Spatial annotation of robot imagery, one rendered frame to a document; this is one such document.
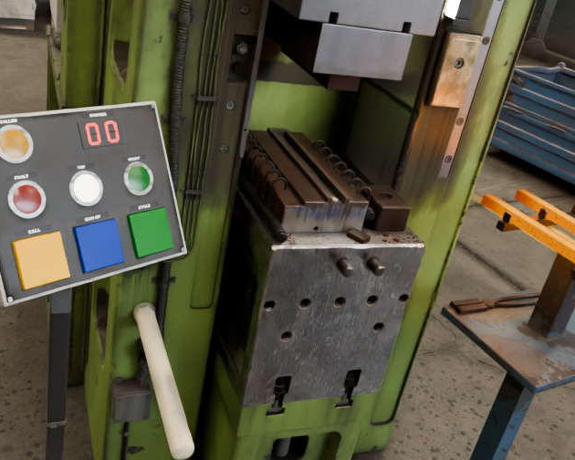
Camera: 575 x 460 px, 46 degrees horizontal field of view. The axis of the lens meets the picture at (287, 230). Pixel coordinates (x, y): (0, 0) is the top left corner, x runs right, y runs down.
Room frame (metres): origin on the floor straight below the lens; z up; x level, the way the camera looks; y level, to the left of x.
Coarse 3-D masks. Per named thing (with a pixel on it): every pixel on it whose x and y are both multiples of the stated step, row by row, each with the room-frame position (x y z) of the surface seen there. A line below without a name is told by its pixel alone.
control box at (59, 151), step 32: (0, 128) 0.92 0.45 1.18; (32, 128) 0.95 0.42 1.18; (64, 128) 0.99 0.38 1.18; (128, 128) 1.07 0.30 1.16; (160, 128) 1.12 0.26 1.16; (0, 160) 0.89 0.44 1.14; (32, 160) 0.93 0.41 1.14; (64, 160) 0.96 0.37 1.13; (96, 160) 1.00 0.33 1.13; (128, 160) 1.05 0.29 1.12; (160, 160) 1.09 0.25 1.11; (0, 192) 0.87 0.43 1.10; (64, 192) 0.94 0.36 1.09; (128, 192) 1.02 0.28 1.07; (160, 192) 1.07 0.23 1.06; (0, 224) 0.85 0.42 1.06; (32, 224) 0.88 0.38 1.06; (64, 224) 0.91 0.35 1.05; (128, 224) 0.99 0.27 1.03; (0, 256) 0.82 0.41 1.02; (128, 256) 0.97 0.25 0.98; (160, 256) 1.01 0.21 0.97; (0, 288) 0.80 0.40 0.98; (32, 288) 0.83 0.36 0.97; (64, 288) 0.87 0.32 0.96
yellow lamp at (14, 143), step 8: (8, 136) 0.92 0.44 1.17; (16, 136) 0.92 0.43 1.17; (24, 136) 0.93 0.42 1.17; (0, 144) 0.90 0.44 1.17; (8, 144) 0.91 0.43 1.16; (16, 144) 0.92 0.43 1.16; (24, 144) 0.93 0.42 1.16; (8, 152) 0.90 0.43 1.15; (16, 152) 0.91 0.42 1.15; (24, 152) 0.92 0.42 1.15
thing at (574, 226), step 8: (520, 192) 1.53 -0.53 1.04; (528, 192) 1.54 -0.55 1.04; (520, 200) 1.52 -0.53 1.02; (528, 200) 1.50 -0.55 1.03; (536, 200) 1.49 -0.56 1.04; (536, 208) 1.48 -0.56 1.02; (552, 208) 1.46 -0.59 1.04; (552, 216) 1.44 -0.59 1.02; (560, 216) 1.42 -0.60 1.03; (568, 216) 1.43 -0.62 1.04; (560, 224) 1.42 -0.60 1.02; (568, 224) 1.40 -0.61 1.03
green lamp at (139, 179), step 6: (132, 168) 1.04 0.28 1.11; (138, 168) 1.05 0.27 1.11; (144, 168) 1.06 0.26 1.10; (132, 174) 1.04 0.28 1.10; (138, 174) 1.04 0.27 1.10; (144, 174) 1.05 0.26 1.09; (132, 180) 1.03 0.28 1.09; (138, 180) 1.04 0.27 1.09; (144, 180) 1.05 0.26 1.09; (150, 180) 1.06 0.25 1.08; (132, 186) 1.03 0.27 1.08; (138, 186) 1.03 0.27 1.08; (144, 186) 1.04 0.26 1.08
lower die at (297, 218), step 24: (264, 144) 1.61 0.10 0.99; (264, 168) 1.48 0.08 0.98; (288, 168) 1.48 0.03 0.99; (336, 168) 1.54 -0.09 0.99; (288, 192) 1.37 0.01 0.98; (312, 192) 1.37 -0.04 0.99; (288, 216) 1.30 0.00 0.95; (312, 216) 1.32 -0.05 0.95; (336, 216) 1.35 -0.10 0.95; (360, 216) 1.37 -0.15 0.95
